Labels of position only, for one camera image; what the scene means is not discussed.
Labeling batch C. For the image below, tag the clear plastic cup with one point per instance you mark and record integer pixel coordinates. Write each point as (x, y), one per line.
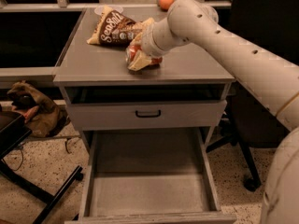
(106, 8)

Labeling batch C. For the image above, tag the brown sea salt chip bag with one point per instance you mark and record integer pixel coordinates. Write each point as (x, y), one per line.
(113, 29)

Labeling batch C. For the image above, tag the open grey middle drawer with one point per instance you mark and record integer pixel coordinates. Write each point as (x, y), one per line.
(155, 176)

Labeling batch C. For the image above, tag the black drawer handle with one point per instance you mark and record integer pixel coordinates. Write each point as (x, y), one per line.
(148, 114)

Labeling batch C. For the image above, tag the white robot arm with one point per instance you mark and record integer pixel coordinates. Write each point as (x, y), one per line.
(272, 80)

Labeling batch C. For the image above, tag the grey drawer cabinet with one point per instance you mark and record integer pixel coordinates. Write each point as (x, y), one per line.
(99, 75)

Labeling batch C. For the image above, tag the orange fruit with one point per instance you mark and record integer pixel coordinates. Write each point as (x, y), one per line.
(165, 4)

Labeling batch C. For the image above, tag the closed grey top drawer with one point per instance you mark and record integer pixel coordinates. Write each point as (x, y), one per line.
(89, 117)

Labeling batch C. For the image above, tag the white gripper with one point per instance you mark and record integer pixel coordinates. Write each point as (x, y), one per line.
(149, 43)

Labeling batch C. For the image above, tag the red coke can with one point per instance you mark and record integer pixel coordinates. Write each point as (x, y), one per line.
(137, 59)

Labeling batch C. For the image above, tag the black office chair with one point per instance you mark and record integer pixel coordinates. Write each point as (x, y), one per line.
(272, 25)

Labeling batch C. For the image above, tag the brown bag on floor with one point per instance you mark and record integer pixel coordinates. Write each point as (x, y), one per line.
(42, 115)

